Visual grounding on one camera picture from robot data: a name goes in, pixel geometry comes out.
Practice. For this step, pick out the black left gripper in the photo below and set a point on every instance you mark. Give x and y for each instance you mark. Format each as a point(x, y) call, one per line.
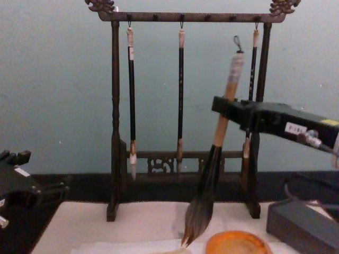
point(16, 190)

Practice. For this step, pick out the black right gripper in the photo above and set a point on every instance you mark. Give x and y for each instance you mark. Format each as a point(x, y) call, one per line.
point(280, 119)

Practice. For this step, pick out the large bamboo calligraphy brush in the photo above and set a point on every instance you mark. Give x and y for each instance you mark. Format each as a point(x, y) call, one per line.
point(201, 190)

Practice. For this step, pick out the thin black hanging brush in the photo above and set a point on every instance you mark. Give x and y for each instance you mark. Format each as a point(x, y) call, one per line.
point(253, 68)
point(132, 105)
point(181, 105)

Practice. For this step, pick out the black table cloth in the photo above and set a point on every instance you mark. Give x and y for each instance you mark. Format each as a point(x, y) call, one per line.
point(87, 186)

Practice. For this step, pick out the dark wooden brush rack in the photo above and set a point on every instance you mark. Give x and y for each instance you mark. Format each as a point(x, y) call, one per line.
point(115, 105)

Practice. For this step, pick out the white paper sheet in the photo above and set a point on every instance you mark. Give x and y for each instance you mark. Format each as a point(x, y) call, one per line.
point(127, 246)

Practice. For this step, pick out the white felt mat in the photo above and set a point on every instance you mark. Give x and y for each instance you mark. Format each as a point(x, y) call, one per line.
point(148, 219)

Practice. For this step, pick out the dark grey rectangular box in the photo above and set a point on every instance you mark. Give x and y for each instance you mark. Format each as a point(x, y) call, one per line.
point(302, 225)

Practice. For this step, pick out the orange round dish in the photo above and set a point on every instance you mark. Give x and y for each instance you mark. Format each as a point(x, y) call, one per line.
point(235, 243)

